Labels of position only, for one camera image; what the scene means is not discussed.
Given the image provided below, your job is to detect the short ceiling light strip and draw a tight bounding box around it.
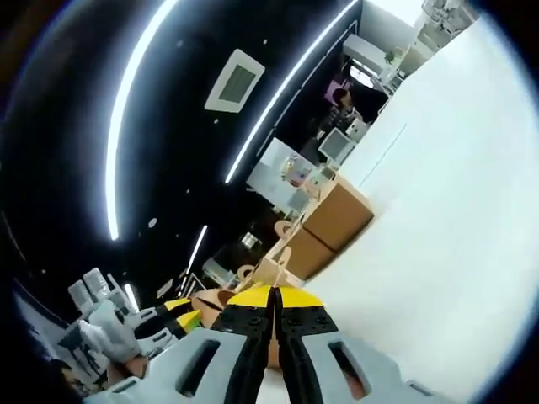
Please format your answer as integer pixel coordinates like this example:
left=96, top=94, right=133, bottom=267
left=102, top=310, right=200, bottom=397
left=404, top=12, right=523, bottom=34
left=184, top=224, right=210, bottom=275

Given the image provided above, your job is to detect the white display partition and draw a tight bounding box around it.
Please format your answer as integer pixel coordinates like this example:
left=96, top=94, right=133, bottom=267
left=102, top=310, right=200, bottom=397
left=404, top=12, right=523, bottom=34
left=246, top=138, right=334, bottom=199

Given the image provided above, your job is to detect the white office chair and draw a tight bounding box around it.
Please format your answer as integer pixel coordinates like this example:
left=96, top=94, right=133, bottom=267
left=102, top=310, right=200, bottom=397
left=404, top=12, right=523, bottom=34
left=318, top=127, right=357, bottom=163

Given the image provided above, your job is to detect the stack of white trays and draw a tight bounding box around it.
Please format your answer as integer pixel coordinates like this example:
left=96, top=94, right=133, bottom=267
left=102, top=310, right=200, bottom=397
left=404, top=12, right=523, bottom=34
left=68, top=270, right=141, bottom=316

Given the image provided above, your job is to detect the brown paper box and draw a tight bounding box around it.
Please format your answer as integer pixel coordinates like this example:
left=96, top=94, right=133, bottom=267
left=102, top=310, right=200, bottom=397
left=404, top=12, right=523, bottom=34
left=189, top=285, right=284, bottom=374
left=301, top=172, right=376, bottom=250
left=237, top=246, right=304, bottom=292
left=273, top=219, right=339, bottom=281

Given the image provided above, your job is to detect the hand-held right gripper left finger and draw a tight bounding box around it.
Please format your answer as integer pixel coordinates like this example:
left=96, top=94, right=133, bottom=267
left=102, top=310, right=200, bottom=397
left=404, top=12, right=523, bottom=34
left=82, top=284, right=277, bottom=404

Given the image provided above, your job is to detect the long ceiling light strip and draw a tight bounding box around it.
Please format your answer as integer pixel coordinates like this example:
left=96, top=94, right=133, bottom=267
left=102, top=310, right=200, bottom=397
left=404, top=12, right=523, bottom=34
left=104, top=0, right=180, bottom=242
left=224, top=0, right=360, bottom=185

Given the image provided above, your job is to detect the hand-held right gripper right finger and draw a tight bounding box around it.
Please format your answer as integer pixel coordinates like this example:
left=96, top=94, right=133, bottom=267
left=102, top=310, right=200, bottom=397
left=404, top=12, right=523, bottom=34
left=271, top=285, right=447, bottom=404

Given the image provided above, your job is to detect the ceiling air vent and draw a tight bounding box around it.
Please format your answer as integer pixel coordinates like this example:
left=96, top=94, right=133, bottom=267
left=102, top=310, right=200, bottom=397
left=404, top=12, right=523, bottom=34
left=205, top=49, right=267, bottom=114

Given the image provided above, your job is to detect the white shelf rack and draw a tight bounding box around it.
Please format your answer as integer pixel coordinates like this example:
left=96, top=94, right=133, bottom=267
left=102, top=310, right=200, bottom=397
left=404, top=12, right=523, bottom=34
left=56, top=317, right=109, bottom=382

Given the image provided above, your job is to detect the person's left hand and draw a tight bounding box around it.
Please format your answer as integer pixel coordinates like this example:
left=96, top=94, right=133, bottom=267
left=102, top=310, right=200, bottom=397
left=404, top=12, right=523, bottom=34
left=105, top=354, right=149, bottom=389

